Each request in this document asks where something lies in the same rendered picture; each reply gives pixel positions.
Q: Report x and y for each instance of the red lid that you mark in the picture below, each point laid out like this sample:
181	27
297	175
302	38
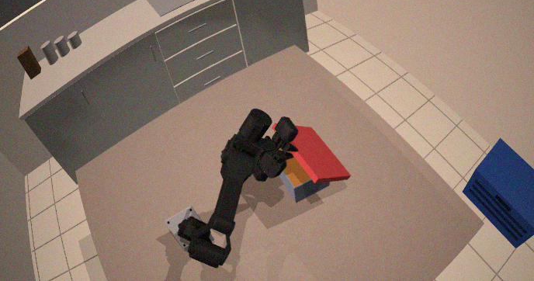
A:
316	158

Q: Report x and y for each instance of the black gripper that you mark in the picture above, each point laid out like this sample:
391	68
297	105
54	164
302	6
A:
285	133

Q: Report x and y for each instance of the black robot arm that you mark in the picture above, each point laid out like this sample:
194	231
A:
238	165

